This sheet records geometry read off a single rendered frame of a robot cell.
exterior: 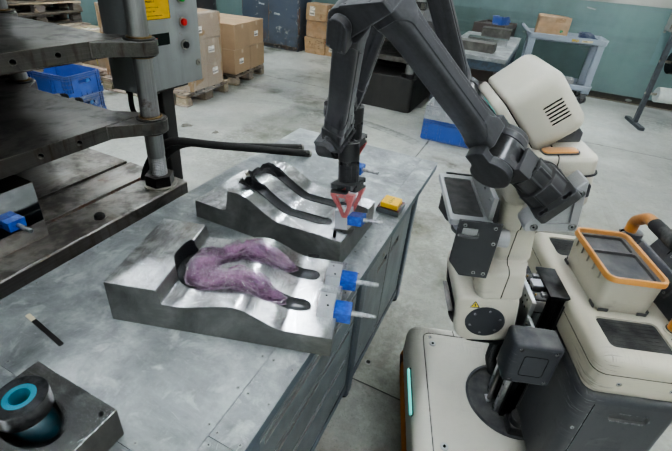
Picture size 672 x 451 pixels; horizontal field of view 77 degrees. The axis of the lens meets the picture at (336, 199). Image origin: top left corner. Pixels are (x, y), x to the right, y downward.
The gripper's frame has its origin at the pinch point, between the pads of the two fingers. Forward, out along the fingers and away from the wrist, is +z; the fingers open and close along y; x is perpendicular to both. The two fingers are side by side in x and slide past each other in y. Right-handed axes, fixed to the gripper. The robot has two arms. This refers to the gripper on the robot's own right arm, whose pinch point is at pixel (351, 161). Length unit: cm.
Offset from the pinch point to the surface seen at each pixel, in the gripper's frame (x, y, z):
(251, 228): -15.5, 36.2, 11.5
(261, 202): -13.4, 33.7, 3.2
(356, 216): 15.0, 30.0, 0.8
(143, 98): -62, 27, -17
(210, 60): -286, -262, 48
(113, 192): -74, 37, 16
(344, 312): 24, 57, 8
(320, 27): -313, -583, 46
